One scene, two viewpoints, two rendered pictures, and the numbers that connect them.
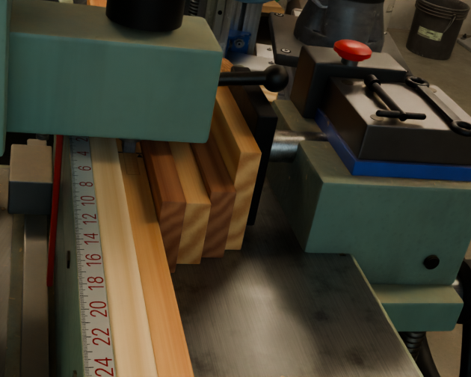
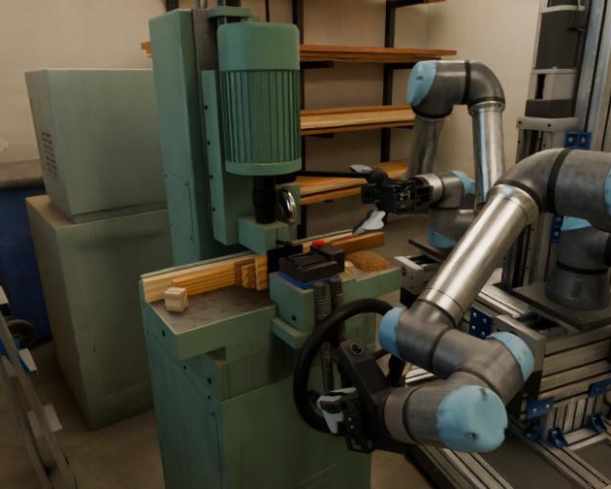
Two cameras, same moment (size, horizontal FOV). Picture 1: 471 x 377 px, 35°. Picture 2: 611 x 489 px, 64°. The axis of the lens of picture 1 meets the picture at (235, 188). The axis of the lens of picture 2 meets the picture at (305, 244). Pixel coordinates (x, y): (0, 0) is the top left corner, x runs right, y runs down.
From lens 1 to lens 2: 1.09 m
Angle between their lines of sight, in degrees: 68
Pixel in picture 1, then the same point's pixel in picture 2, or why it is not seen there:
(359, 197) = (274, 281)
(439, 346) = not seen: outside the picture
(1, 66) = (224, 222)
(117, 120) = (251, 244)
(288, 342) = (222, 302)
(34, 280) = not seen: hidden behind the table
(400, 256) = (287, 310)
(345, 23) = (558, 281)
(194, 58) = (259, 230)
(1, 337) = not seen: hidden behind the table
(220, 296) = (234, 292)
